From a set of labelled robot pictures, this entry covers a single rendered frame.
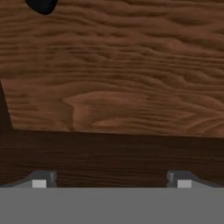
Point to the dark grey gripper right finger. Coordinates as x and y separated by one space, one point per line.
180 176

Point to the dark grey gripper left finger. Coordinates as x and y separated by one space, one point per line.
43 176

